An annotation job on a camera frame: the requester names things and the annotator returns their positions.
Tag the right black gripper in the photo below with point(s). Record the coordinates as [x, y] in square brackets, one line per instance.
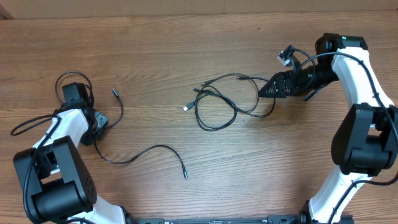
[280, 79]

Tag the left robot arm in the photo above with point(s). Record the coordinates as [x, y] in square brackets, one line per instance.
[57, 186]

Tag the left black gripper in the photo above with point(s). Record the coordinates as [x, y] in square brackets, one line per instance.
[101, 121]

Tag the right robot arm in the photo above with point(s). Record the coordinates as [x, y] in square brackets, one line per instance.
[366, 141]

